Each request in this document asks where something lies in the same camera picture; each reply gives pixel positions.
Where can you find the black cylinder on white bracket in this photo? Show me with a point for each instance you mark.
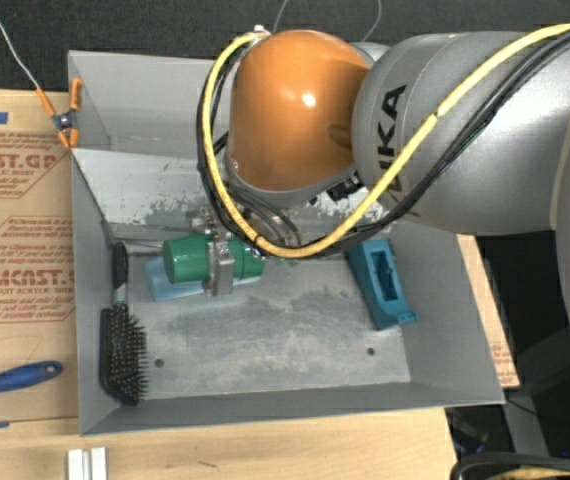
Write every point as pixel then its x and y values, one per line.
pixel 346 188

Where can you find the light blue flat block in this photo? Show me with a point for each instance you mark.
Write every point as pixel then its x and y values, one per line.
pixel 170 290

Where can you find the black hairbrush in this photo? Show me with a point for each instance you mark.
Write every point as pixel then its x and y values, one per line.
pixel 122 353

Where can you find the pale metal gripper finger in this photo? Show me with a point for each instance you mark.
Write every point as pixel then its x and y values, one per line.
pixel 210 273
pixel 225 275

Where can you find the green cup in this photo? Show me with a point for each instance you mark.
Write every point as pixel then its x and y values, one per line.
pixel 187 260

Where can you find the blue hollow plastic box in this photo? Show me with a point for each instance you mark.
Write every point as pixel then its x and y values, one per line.
pixel 372 288

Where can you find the grey metal bin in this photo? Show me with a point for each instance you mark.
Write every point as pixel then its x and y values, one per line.
pixel 275 338

